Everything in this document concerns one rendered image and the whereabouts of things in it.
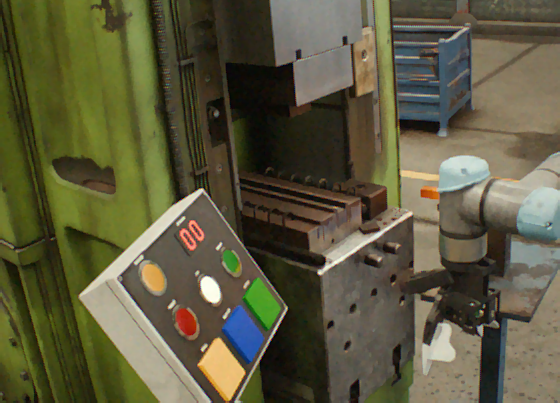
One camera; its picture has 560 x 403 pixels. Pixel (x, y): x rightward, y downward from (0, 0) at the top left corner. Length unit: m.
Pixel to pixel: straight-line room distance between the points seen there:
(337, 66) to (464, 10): 8.01
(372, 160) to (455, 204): 0.96
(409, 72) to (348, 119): 3.52
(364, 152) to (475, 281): 0.91
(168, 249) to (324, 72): 0.60
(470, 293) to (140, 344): 0.51
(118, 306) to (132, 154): 0.45
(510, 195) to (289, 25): 0.64
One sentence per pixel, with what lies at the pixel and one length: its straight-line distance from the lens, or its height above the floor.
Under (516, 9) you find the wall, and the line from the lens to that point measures 9.36.
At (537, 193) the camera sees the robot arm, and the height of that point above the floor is 1.27.
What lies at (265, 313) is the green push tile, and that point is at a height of 1.00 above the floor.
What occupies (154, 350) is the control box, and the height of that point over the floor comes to 1.08.
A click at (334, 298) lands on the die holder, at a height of 0.83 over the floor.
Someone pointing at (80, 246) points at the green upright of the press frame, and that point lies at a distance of 1.83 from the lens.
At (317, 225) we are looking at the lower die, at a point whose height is 0.98.
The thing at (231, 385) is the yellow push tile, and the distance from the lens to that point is 1.12.
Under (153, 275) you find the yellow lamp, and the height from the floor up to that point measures 1.17.
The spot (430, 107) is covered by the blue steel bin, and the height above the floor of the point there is 0.20.
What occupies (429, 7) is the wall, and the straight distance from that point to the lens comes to 9.79.
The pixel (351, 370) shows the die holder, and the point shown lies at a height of 0.60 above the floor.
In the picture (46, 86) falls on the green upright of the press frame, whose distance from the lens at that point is 1.71.
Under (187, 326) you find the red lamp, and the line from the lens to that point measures 1.10.
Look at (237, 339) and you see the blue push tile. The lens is 1.18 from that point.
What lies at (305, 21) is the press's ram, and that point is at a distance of 1.50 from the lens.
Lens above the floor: 1.66
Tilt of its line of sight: 21 degrees down
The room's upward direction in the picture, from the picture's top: 6 degrees counter-clockwise
